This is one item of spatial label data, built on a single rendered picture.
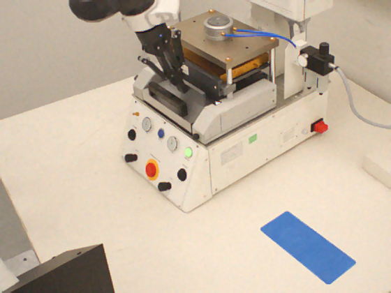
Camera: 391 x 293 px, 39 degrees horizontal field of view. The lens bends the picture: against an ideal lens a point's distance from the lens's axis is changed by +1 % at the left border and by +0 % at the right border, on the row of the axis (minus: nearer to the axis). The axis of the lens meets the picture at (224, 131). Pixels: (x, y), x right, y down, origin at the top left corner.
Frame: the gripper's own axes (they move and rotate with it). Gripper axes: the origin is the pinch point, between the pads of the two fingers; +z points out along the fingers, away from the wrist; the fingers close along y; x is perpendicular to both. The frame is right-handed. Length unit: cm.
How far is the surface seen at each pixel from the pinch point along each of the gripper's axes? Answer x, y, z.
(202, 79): 5.0, -4.2, 0.3
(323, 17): -14, -66, 35
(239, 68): 10.4, -12.7, 1.3
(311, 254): 48, 9, 26
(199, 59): -0.1, -8.1, -0.9
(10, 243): -86, 70, 84
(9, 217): -102, 65, 86
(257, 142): 17.1, -5.7, 20.3
